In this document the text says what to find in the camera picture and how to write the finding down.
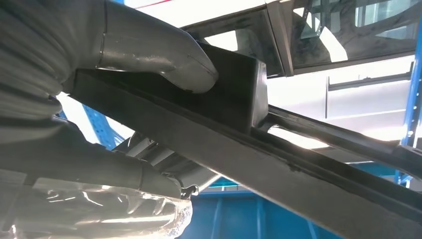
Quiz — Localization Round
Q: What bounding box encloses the blue metal shelf rack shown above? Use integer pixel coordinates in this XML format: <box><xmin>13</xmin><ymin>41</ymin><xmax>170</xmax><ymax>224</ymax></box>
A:
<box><xmin>57</xmin><ymin>26</ymin><xmax>422</xmax><ymax>239</ymax></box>

